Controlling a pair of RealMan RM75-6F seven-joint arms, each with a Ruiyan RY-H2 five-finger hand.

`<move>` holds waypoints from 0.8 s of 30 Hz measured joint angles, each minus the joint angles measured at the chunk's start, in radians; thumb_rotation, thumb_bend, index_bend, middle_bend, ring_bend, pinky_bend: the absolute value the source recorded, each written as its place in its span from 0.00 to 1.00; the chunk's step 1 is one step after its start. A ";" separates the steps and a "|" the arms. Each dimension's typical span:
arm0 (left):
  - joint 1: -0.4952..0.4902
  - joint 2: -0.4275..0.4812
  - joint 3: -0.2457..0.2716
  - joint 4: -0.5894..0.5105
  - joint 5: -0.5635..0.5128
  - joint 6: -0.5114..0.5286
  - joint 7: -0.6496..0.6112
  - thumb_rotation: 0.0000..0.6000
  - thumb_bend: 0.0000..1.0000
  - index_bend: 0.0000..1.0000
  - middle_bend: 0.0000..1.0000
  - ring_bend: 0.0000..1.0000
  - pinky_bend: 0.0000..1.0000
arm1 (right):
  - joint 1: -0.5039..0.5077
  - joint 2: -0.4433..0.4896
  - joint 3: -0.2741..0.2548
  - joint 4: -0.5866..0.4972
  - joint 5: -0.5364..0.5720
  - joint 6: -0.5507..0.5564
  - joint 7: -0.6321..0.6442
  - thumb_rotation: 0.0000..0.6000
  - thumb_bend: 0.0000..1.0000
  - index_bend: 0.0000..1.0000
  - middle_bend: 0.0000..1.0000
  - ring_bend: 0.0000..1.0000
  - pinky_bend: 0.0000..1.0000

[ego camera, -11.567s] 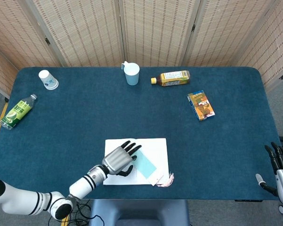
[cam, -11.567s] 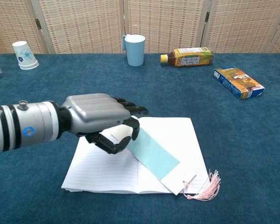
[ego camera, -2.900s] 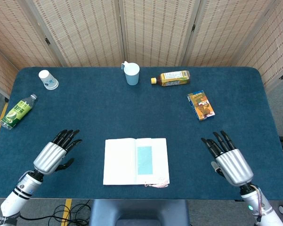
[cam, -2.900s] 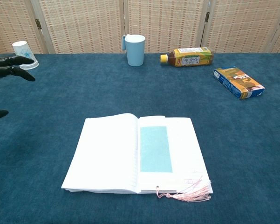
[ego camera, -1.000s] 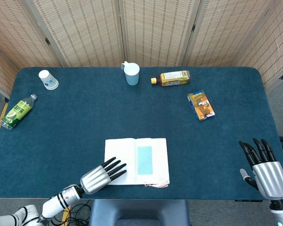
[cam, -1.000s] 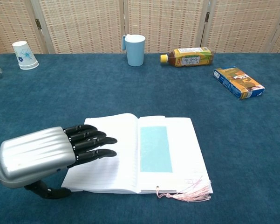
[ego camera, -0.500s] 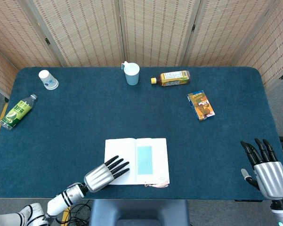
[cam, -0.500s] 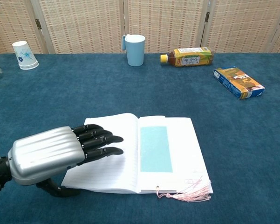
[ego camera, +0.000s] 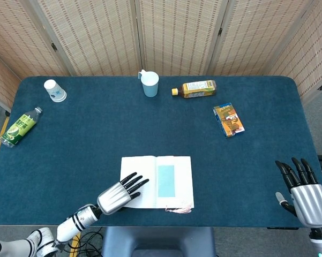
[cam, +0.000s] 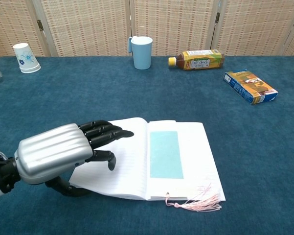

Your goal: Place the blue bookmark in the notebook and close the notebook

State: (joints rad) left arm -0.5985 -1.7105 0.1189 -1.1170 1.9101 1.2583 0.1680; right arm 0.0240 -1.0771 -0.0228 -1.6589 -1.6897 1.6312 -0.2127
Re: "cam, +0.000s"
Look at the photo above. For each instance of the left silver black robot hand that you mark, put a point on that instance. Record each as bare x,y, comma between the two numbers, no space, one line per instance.
53,151

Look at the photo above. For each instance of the white notebook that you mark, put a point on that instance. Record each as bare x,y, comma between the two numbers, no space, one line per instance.
132,171

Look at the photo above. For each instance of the light blue tasselled bookmark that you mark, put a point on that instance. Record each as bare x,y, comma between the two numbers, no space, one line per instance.
166,154

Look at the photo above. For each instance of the teal blue table cloth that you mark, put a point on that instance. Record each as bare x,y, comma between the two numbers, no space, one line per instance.
63,98

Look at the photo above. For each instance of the white flower-print paper cup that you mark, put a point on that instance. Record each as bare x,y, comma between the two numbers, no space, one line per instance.
27,58

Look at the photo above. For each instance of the dark metal screen hinge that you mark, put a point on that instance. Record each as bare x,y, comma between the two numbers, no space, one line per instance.
40,25
218,17

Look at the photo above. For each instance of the light blue plastic mug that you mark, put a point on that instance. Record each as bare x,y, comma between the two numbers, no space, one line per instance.
142,55

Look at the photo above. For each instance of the yellow-label tea bottle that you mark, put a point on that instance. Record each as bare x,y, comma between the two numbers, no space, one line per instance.
200,61

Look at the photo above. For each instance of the blue and orange snack box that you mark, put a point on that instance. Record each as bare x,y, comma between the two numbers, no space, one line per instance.
249,85

